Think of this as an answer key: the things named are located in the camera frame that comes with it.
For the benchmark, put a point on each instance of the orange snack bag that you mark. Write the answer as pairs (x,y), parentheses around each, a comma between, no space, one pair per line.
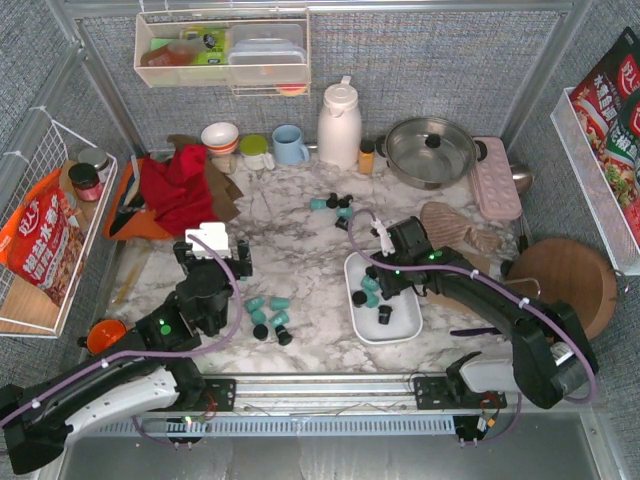
(39,243)

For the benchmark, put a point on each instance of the light blue mug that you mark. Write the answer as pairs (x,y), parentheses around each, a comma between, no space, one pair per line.
(289,146)

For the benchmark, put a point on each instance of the red jam jar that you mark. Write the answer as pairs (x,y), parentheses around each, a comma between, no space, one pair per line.
(85,182)

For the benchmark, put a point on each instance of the small dark jar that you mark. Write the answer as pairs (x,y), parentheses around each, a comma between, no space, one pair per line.
(98,158)

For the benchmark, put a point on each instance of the teal coffee capsule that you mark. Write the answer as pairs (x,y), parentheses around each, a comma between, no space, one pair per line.
(372,300)
(280,318)
(317,204)
(258,317)
(254,303)
(344,212)
(370,284)
(279,303)

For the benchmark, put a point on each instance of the red cloth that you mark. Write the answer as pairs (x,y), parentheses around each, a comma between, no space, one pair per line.
(177,192)

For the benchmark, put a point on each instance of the white wire corner shelf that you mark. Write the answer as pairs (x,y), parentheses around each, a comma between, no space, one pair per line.
(26,311)

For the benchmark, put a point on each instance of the white thermos jug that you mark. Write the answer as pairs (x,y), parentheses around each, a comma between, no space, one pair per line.
(339,130)

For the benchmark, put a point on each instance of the orange tray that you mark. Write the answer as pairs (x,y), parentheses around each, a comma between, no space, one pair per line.
(138,223)

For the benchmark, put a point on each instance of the orange cup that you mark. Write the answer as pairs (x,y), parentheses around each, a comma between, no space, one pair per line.
(104,334)

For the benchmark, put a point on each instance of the metal ladle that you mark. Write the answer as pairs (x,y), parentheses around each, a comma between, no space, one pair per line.
(523,178)

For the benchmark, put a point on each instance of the round wooden cutting board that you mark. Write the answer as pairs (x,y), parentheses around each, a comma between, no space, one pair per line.
(562,269)

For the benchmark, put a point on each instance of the small glass jar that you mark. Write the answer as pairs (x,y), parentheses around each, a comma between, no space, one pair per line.
(227,164)

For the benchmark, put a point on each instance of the white orange striped bowl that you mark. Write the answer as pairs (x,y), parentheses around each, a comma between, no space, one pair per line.
(220,138)

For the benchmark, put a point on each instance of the glass jar green lid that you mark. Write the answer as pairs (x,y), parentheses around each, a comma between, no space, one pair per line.
(255,152)

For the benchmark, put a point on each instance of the steel pot with lid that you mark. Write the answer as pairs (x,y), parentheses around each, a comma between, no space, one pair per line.
(430,153)

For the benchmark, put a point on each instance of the yellow spice bottle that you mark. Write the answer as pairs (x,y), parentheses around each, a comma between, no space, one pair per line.
(366,157)

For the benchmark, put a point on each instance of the tan scouring pad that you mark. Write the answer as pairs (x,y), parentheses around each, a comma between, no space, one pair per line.
(480,262)

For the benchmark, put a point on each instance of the pink egg tray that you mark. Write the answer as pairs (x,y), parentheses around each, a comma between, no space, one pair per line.
(492,183)

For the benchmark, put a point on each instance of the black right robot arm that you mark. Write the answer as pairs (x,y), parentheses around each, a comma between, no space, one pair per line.
(552,359)

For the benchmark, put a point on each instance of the striped brown mat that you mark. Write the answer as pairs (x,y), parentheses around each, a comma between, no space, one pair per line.
(444,226)

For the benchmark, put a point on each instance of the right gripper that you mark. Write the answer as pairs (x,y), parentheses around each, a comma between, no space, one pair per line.
(388,282)

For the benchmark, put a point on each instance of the white storage basket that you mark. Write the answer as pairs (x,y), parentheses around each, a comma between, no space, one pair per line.
(377,321)

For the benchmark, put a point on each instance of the brown felt mat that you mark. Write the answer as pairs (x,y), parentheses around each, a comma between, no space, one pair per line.
(225,190)

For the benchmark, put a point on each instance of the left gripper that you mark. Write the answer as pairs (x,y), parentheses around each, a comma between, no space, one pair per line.
(242,261)

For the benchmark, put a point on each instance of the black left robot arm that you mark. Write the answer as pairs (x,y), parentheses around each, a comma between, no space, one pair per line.
(150,367)

